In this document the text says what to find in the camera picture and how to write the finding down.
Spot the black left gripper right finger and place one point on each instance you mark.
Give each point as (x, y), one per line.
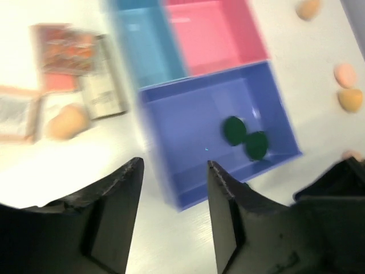
(322, 232)

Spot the tan sponge beside palettes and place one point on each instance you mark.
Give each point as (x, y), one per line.
(71, 120)

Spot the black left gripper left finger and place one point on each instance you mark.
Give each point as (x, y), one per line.
(88, 231)

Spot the orange square blush palette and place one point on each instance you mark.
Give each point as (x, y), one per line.
(19, 114)

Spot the three-colour compartment organizer tray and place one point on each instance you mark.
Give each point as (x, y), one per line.
(193, 64)

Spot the pink round powder puff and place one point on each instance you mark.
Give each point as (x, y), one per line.
(345, 75)

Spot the dark green round compact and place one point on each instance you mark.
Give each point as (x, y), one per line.
(234, 130)

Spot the pink blush palette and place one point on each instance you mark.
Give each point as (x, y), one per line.
(60, 83)

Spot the tan gourd-shaped makeup sponge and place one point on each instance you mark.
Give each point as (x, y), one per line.
(308, 9)

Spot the pink round puff near base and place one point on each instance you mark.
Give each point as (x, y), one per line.
(352, 154)

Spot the patterned eyeshadow palette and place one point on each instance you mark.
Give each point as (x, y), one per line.
(60, 48)

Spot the yellow teardrop makeup sponge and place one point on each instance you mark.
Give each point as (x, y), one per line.
(350, 99)

